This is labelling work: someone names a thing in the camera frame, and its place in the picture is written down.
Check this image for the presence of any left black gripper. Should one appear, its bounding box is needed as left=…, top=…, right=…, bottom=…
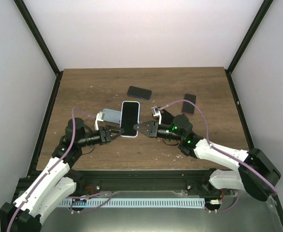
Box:
left=78, top=125, right=125, bottom=148

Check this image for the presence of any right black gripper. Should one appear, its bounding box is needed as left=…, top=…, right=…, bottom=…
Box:
left=134, top=120, right=183, bottom=141

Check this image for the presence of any light blue phone case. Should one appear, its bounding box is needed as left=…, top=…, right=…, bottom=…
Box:
left=103, top=108, right=121, bottom=124
left=119, top=101, right=141, bottom=139

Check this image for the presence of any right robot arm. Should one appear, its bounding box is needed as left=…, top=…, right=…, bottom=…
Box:
left=134, top=115, right=281, bottom=202

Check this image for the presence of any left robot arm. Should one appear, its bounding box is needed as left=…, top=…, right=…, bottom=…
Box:
left=0, top=118, right=124, bottom=232

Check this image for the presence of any black phone case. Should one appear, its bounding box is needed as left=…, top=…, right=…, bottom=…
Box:
left=158, top=109, right=174, bottom=125

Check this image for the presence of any black phone blue edge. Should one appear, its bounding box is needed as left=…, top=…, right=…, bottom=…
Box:
left=127, top=86, right=152, bottom=100

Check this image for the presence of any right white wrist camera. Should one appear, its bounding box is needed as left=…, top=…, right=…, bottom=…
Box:
left=151, top=106, right=162, bottom=124

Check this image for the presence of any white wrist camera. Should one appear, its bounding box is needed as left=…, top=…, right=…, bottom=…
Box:
left=94, top=111, right=105, bottom=131
left=151, top=106, right=162, bottom=124

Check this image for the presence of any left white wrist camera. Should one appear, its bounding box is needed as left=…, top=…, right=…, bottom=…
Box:
left=94, top=111, right=105, bottom=131

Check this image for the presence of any black aluminium front rail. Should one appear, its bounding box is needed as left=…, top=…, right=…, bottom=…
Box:
left=18, top=170, right=272, bottom=194

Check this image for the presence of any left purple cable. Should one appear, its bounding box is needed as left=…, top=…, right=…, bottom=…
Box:
left=5, top=107, right=100, bottom=232

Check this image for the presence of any purple cable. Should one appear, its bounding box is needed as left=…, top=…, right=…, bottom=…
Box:
left=5, top=107, right=100, bottom=232
left=159, top=100, right=277, bottom=195

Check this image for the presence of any light blue slotted cable duct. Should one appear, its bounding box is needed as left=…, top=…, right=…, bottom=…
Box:
left=73, top=198, right=205, bottom=209

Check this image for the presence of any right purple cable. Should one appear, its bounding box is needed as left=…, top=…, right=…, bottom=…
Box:
left=159, top=100, right=277, bottom=195

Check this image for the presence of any left black frame post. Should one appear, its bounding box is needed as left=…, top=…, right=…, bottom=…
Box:
left=13, top=0, right=61, bottom=74

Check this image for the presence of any black frame post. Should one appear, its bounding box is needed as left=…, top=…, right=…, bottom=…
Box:
left=227, top=0, right=275, bottom=72
left=13, top=0, right=61, bottom=74

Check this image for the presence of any right black frame post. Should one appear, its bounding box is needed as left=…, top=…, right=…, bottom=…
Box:
left=227, top=0, right=275, bottom=72

